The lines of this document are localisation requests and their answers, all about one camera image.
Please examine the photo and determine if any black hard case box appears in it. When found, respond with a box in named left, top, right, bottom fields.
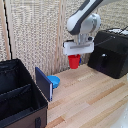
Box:
left=87, top=28, right=128, bottom=80

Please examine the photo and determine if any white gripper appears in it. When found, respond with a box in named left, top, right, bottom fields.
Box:
left=62, top=39, right=95, bottom=65

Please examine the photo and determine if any dark blue flat book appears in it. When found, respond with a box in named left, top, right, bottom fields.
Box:
left=34, top=66, right=54, bottom=103

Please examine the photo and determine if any black fabric storage box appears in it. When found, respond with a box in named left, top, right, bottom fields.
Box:
left=0, top=58, right=49, bottom=128

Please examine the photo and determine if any blue plastic bowl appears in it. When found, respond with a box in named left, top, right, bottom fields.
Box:
left=46, top=74, right=62, bottom=90

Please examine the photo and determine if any red plastic cup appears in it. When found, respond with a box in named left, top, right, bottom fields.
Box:
left=67, top=54, right=82, bottom=70

